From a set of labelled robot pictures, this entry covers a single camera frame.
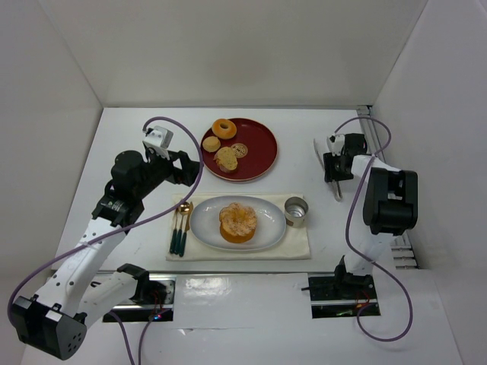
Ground small round bun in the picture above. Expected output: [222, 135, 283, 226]
[202, 136, 221, 153]

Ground metal cup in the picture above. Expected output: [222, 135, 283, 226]
[284, 196, 309, 228]

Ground large orange sugared bread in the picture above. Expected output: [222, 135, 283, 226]
[218, 202, 257, 244]

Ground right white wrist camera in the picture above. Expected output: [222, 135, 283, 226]
[326, 134, 345, 156]

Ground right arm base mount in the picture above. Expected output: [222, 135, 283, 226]
[301, 275, 380, 319]

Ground gold fork green handle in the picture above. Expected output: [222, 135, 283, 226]
[178, 202, 194, 257]

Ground gold spoon green handle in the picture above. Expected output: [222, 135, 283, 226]
[169, 202, 190, 254]

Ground sliced bread piece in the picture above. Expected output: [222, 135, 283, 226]
[213, 147, 238, 173]

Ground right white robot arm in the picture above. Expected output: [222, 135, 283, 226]
[323, 133, 418, 293]

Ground cream cloth placemat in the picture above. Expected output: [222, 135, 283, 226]
[166, 193, 310, 262]

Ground pale blue oval plate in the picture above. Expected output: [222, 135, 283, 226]
[189, 195, 286, 252]

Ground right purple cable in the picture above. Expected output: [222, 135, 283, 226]
[333, 116, 414, 342]

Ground glazed ring donut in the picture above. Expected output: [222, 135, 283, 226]
[212, 119, 237, 140]

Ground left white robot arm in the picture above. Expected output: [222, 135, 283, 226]
[7, 151, 203, 360]

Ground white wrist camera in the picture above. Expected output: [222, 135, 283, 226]
[326, 134, 345, 156]
[142, 126, 173, 160]

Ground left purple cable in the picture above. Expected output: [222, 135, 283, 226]
[7, 116, 202, 365]

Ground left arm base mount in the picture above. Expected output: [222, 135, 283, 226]
[112, 275, 176, 323]

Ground metal tongs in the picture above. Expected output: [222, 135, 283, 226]
[313, 138, 342, 202]

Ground purple cable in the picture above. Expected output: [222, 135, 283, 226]
[7, 116, 202, 365]
[333, 116, 414, 342]

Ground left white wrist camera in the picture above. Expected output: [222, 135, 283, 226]
[142, 126, 173, 160]

